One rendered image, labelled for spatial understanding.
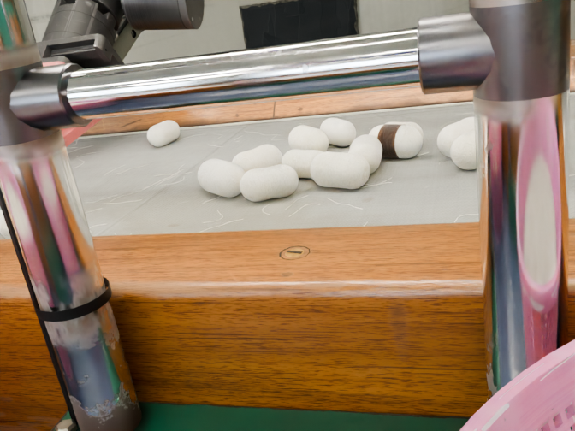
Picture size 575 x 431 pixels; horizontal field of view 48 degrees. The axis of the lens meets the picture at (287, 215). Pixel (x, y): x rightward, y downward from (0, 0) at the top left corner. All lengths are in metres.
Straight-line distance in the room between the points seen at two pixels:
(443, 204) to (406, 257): 0.11
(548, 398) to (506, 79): 0.08
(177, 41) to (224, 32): 0.20
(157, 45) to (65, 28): 2.16
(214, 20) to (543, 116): 2.50
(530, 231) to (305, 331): 0.09
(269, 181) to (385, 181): 0.07
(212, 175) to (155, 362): 0.16
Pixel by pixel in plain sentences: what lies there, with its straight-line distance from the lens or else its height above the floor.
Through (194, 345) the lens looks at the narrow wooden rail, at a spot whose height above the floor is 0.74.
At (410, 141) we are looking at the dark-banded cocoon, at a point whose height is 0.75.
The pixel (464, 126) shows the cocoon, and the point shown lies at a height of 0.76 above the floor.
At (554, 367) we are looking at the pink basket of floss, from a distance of 0.17.
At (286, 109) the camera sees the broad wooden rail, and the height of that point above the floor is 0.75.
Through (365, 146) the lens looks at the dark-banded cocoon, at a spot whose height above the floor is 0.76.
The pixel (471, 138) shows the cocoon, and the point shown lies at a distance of 0.38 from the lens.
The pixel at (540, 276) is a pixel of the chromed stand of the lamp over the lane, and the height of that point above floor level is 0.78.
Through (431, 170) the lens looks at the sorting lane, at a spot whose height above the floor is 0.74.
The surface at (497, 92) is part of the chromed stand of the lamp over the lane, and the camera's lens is 0.17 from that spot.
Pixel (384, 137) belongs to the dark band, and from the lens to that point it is 0.42.
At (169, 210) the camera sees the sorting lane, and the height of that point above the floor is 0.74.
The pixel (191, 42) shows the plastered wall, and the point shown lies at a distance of 2.69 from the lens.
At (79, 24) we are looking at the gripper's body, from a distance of 0.59.
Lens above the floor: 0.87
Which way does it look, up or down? 21 degrees down
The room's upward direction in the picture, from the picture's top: 9 degrees counter-clockwise
